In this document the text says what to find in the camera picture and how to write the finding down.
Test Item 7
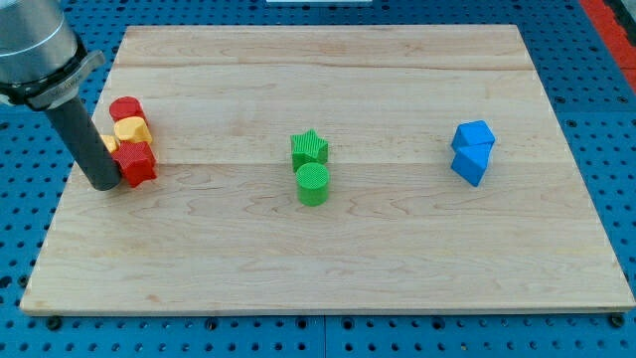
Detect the yellow hexagon block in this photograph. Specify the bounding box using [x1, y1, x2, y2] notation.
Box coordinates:
[113, 116, 153, 143]

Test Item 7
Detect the blue cube block lower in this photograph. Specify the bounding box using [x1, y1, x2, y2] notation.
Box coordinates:
[450, 143, 492, 187]

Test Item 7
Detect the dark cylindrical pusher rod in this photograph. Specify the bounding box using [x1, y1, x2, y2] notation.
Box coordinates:
[45, 96, 121, 191]

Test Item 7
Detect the green star block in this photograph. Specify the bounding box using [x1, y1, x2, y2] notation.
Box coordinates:
[290, 129, 329, 172]

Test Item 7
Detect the green cylinder block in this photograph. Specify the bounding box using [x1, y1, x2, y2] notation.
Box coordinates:
[296, 162, 330, 207]

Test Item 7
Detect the red star block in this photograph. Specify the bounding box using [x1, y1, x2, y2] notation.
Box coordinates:
[112, 141, 157, 188]

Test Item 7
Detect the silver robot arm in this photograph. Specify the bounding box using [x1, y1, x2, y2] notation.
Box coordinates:
[1, 0, 105, 110]

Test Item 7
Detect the wooden board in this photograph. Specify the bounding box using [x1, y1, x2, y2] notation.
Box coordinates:
[21, 25, 635, 316]

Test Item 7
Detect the blue cube block upper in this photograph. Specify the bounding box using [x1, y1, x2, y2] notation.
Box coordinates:
[451, 120, 496, 151]

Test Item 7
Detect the blue cube block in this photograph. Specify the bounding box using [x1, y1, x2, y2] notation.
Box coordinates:
[450, 143, 492, 187]
[451, 120, 496, 151]

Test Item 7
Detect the small yellow block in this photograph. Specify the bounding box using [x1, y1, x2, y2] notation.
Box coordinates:
[100, 134, 119, 154]

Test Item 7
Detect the red round block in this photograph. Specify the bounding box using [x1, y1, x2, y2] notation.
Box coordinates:
[108, 96, 146, 121]

